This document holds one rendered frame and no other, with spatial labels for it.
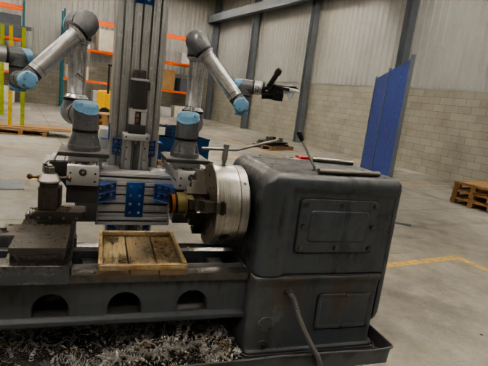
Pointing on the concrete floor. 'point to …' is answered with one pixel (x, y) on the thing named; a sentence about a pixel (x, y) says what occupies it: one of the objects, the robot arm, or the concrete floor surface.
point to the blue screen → (387, 120)
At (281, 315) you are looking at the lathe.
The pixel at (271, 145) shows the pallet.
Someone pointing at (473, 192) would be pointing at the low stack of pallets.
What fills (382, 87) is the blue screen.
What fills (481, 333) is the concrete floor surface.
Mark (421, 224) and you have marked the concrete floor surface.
